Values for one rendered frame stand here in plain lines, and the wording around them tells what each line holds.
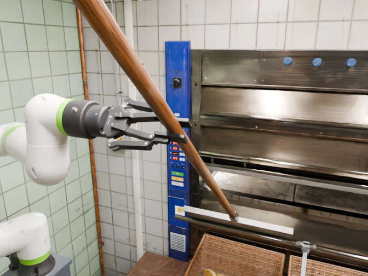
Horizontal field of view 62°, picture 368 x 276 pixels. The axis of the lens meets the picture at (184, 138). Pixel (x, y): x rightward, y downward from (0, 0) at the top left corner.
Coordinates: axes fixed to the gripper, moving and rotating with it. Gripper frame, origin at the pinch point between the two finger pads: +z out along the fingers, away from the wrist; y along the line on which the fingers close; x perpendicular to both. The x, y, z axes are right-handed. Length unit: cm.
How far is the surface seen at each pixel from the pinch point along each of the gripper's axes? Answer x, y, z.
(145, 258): -175, 31, -71
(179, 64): -88, -83, -47
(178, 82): -94, -73, -48
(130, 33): -78, -98, -83
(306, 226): -152, -12, 37
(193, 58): -88, -88, -40
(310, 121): -104, -60, 31
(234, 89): -101, -76, -14
